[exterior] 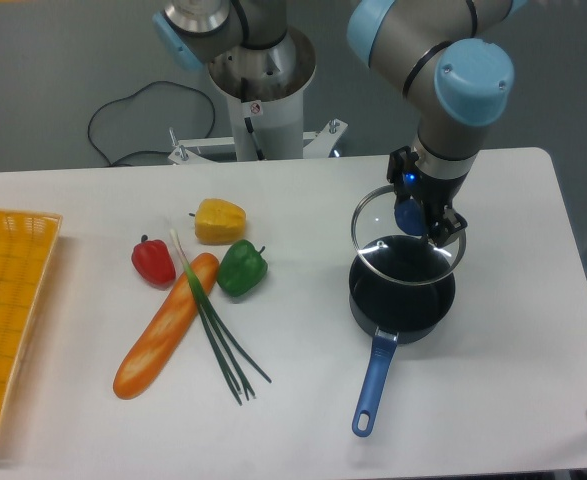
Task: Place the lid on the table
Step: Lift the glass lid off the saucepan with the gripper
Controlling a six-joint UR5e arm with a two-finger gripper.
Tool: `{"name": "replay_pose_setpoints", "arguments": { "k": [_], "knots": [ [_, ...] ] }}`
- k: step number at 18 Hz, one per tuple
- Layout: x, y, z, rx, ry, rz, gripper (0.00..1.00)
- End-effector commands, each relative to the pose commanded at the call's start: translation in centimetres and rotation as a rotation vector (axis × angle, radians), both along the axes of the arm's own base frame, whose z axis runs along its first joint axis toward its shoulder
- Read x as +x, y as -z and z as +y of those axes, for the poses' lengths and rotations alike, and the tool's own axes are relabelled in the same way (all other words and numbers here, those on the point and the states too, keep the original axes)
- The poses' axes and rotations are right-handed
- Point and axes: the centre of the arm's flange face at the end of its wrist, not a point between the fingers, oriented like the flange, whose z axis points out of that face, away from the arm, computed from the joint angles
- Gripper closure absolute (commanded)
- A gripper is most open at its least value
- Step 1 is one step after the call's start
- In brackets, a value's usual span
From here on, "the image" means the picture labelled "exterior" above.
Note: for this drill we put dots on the green bell pepper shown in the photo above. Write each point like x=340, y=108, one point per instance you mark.
x=242, y=268

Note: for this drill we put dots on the orange baguette bread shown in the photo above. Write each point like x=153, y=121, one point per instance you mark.
x=151, y=352

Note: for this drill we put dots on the glass lid blue knob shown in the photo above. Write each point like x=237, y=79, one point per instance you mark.
x=408, y=235

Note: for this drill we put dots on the dark saucepan blue handle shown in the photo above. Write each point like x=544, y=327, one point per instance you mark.
x=400, y=289

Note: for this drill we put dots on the yellow woven basket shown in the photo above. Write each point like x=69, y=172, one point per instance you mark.
x=27, y=242

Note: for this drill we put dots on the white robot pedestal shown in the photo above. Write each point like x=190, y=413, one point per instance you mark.
x=264, y=92

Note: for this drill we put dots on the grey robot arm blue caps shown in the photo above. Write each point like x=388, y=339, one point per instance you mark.
x=432, y=52

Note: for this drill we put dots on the yellow bell pepper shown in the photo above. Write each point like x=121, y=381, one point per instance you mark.
x=218, y=222

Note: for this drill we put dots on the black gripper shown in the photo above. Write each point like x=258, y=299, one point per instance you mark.
x=444, y=224

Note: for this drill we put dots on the green spring onion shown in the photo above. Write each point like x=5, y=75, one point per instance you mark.
x=222, y=341

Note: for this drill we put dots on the red bell pepper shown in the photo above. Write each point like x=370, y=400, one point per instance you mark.
x=152, y=260

